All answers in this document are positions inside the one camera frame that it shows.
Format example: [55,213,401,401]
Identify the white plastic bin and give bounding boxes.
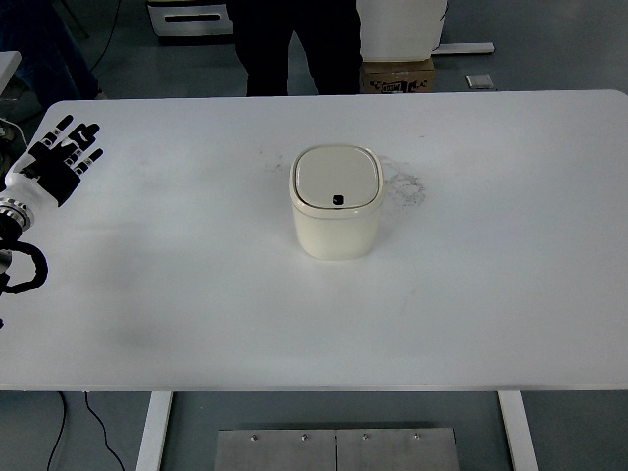
[357,0,448,62]

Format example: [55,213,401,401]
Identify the steel base plate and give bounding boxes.
[215,428,460,470]

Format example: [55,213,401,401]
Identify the white table leg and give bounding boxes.
[497,390,539,471]
[135,391,174,471]

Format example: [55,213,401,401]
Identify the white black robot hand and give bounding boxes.
[5,115,103,207]

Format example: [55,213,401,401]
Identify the silver metal box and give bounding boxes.
[144,1,233,45]

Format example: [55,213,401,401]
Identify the person in blue jeans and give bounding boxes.
[1,1,106,109]

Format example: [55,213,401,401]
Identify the right white table leg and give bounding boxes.
[497,390,539,471]

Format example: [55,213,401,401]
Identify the brown cardboard box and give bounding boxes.
[361,59,435,94]

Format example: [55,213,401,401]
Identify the person in dark trousers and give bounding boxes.
[232,0,365,97]

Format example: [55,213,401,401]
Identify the black floor cable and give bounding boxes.
[44,390,127,471]

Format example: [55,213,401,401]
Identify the left white table leg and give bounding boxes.
[135,391,174,471]

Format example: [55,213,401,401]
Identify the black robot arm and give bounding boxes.
[1,115,103,294]

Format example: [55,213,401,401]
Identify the cream plastic trash can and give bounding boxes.
[289,144,385,261]

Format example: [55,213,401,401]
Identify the white table foot bar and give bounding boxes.
[432,42,495,56]

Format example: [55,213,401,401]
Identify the black braided cable loop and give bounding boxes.
[0,239,50,295]

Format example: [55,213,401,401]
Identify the grey floor socket plate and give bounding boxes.
[465,74,495,90]

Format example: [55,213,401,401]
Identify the white side table edge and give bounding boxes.
[0,51,22,93]

